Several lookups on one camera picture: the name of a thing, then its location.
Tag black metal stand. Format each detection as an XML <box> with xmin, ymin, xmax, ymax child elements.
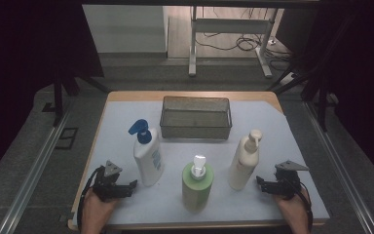
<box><xmin>52</xmin><ymin>73</ymin><xmax>112</xmax><ymax>128</ymax></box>
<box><xmin>266</xmin><ymin>62</ymin><xmax>330</xmax><ymax>133</ymax></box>

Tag metal floor rail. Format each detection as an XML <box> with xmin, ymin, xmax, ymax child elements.
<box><xmin>303</xmin><ymin>100</ymin><xmax>374</xmax><ymax>234</ymax></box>
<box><xmin>0</xmin><ymin>103</ymin><xmax>73</xmax><ymax>234</ymax></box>

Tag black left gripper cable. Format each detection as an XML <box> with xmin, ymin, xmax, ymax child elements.
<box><xmin>77</xmin><ymin>167</ymin><xmax>101</xmax><ymax>232</ymax></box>

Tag person's left hand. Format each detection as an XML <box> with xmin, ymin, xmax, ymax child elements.
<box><xmin>82</xmin><ymin>189</ymin><xmax>121</xmax><ymax>226</ymax></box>

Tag cream pump bottle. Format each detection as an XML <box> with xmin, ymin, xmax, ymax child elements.
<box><xmin>228</xmin><ymin>129</ymin><xmax>263</xmax><ymax>192</ymax></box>

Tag person's right hand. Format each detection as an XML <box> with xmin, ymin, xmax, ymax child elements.
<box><xmin>274</xmin><ymin>186</ymin><xmax>310</xmax><ymax>224</ymax></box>

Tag white cabinet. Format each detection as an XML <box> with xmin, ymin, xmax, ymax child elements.
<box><xmin>82</xmin><ymin>4</ymin><xmax>169</xmax><ymax>55</ymax></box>

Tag black floor cables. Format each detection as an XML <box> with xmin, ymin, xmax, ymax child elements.
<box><xmin>194</xmin><ymin>30</ymin><xmax>294</xmax><ymax>71</ymax></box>

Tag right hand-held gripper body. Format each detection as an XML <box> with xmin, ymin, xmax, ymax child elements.
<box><xmin>274</xmin><ymin>160</ymin><xmax>310</xmax><ymax>200</ymax></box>

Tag dark curtain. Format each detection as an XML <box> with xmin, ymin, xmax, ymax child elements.
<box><xmin>272</xmin><ymin>0</ymin><xmax>374</xmax><ymax>191</ymax></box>
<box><xmin>0</xmin><ymin>0</ymin><xmax>105</xmax><ymax>187</ymax></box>

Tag white bottle with blue pump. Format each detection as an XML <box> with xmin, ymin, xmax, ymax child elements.
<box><xmin>128</xmin><ymin>119</ymin><xmax>166</xmax><ymax>188</ymax></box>

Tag grey wire mesh basket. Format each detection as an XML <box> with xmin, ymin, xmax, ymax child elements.
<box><xmin>159</xmin><ymin>96</ymin><xmax>234</xmax><ymax>140</ymax></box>

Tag white desk frame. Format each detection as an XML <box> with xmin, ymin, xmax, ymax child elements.
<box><xmin>188</xmin><ymin>6</ymin><xmax>274</xmax><ymax>79</ymax></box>

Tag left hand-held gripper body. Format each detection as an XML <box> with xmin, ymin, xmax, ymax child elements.
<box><xmin>92</xmin><ymin>160</ymin><xmax>134</xmax><ymax>203</ymax></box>

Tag white table mat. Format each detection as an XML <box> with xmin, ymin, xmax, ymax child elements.
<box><xmin>72</xmin><ymin>99</ymin><xmax>330</xmax><ymax>227</ymax></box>

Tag green bottle with white pump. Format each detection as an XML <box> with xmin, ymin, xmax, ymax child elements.
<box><xmin>181</xmin><ymin>154</ymin><xmax>214</xmax><ymax>213</ymax></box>

